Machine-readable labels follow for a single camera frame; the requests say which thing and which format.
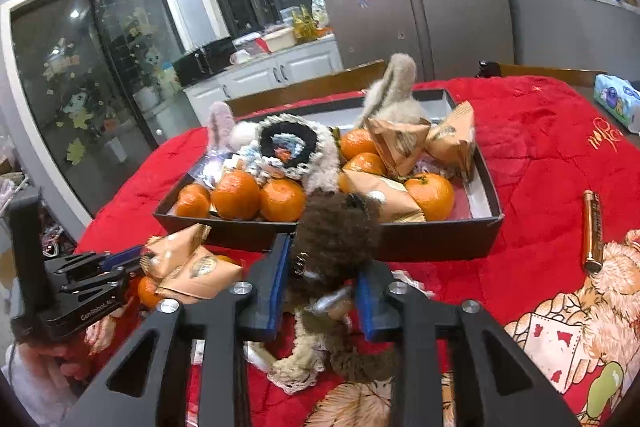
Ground person's left forearm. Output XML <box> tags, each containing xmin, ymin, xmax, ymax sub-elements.
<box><xmin>0</xmin><ymin>347</ymin><xmax>76</xmax><ymax>427</ymax></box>

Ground silver blue cosmetic tube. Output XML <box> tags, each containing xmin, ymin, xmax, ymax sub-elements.
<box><xmin>192</xmin><ymin>154</ymin><xmax>236</xmax><ymax>188</ymax></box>

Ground white fluffy hair clip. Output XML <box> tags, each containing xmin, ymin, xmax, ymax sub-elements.
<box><xmin>300</xmin><ymin>122</ymin><xmax>342</xmax><ymax>194</ymax></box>

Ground wooden chair back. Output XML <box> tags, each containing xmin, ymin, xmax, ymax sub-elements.
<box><xmin>477</xmin><ymin>62</ymin><xmax>608</xmax><ymax>86</ymax></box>
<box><xmin>225</xmin><ymin>61</ymin><xmax>388</xmax><ymax>118</ymax></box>

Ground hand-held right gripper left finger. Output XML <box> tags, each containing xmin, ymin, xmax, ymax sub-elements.
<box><xmin>60</xmin><ymin>232</ymin><xmax>296</xmax><ymax>427</ymax></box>

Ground glass sliding door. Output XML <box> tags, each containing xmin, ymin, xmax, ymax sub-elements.
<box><xmin>9</xmin><ymin>0</ymin><xmax>186</xmax><ymax>218</ymax></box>

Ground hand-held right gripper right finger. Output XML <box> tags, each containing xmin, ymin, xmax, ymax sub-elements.
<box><xmin>355</xmin><ymin>259</ymin><xmax>581</xmax><ymax>427</ymax></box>

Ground white plastic basin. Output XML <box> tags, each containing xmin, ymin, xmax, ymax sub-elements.
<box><xmin>262</xmin><ymin>28</ymin><xmax>297</xmax><ymax>52</ymax></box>

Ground brown crochet lace-edged scrunchie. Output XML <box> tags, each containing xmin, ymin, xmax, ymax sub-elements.
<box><xmin>267</xmin><ymin>307</ymin><xmax>401</xmax><ymax>395</ymax></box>

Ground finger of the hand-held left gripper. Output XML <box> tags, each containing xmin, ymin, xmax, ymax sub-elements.
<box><xmin>44</xmin><ymin>246</ymin><xmax>148</xmax><ymax>280</ymax></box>
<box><xmin>52</xmin><ymin>268</ymin><xmax>143</xmax><ymax>305</ymax></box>

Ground beige fluffy hair clip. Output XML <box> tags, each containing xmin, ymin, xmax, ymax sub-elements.
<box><xmin>352</xmin><ymin>53</ymin><xmax>432</xmax><ymax>128</ymax></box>

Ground yellow oil bottles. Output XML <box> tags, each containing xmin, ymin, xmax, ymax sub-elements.
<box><xmin>292</xmin><ymin>4</ymin><xmax>321</xmax><ymax>38</ymax></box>

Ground pink fluffy hair clip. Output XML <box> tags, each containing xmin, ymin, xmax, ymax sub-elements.
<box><xmin>207</xmin><ymin>101</ymin><xmax>236</xmax><ymax>148</ymax></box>

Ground white fluffy pom hair tie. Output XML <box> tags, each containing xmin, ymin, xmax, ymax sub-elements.
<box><xmin>230</xmin><ymin>121</ymin><xmax>261</xmax><ymax>146</ymax></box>

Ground dark brown fluffy claw clip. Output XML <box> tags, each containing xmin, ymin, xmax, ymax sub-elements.
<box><xmin>287</xmin><ymin>189</ymin><xmax>383</xmax><ymax>323</ymax></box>

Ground heap of tangerines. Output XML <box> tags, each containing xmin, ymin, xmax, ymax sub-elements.
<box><xmin>174</xmin><ymin>127</ymin><xmax>456</xmax><ymax>224</ymax></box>

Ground black microwave oven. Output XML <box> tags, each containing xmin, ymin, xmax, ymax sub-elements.
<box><xmin>172</xmin><ymin>37</ymin><xmax>237</xmax><ymax>86</ymax></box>

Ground gold cosmetic tube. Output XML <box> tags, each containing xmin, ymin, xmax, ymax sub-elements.
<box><xmin>581</xmin><ymin>189</ymin><xmax>606</xmax><ymax>274</ymax></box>

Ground white kitchen cabinet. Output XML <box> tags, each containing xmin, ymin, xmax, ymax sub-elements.
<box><xmin>182</xmin><ymin>34</ymin><xmax>346</xmax><ymax>128</ymax></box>

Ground red printed blanket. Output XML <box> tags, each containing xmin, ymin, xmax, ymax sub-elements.
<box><xmin>75</xmin><ymin>76</ymin><xmax>640</xmax><ymax>427</ymax></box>

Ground brown bear-print pyramid packet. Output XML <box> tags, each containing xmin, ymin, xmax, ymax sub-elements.
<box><xmin>342</xmin><ymin>169</ymin><xmax>427</xmax><ymax>224</ymax></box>

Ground blue tissue pack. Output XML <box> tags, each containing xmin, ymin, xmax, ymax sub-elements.
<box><xmin>592</xmin><ymin>74</ymin><xmax>640</xmax><ymax>132</ymax></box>

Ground shallow black cardboard tray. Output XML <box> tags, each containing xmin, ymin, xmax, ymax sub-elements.
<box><xmin>152</xmin><ymin>88</ymin><xmax>505</xmax><ymax>262</ymax></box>

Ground person's left hand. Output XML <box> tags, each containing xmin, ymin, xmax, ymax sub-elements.
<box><xmin>22</xmin><ymin>341</ymin><xmax>93</xmax><ymax>390</ymax></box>

